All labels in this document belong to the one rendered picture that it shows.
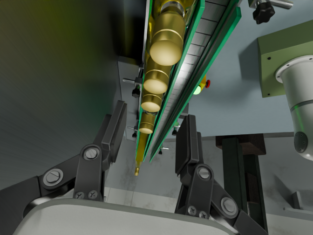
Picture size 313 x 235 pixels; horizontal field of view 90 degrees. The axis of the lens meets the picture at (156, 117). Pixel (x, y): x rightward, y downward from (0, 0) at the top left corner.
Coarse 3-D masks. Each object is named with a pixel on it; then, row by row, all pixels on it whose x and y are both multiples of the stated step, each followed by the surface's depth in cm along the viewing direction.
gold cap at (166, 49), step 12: (168, 12) 16; (156, 24) 17; (168, 24) 16; (180, 24) 16; (156, 36) 15; (168, 36) 15; (180, 36) 16; (156, 48) 16; (168, 48) 15; (180, 48) 15; (156, 60) 17; (168, 60) 17
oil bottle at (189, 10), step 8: (152, 0) 20; (160, 0) 18; (168, 0) 18; (176, 0) 18; (184, 0) 18; (192, 0) 18; (152, 8) 20; (160, 8) 19; (184, 8) 18; (192, 8) 19; (152, 16) 21; (184, 16) 19
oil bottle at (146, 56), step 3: (147, 54) 28; (144, 57) 29; (147, 57) 28; (144, 60) 28; (147, 60) 28; (144, 63) 29; (144, 66) 29; (171, 66) 28; (144, 69) 30; (171, 69) 29; (144, 72) 30; (144, 75) 31
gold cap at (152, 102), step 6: (144, 90) 27; (144, 96) 26; (150, 96) 25; (156, 96) 26; (162, 96) 27; (144, 102) 25; (150, 102) 25; (156, 102) 25; (144, 108) 27; (150, 108) 27; (156, 108) 26
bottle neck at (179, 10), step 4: (164, 4) 18; (168, 4) 18; (172, 4) 18; (176, 4) 18; (180, 4) 18; (164, 8) 18; (168, 8) 17; (172, 8) 17; (176, 8) 17; (180, 8) 18; (160, 12) 19; (176, 12) 17; (180, 12) 18
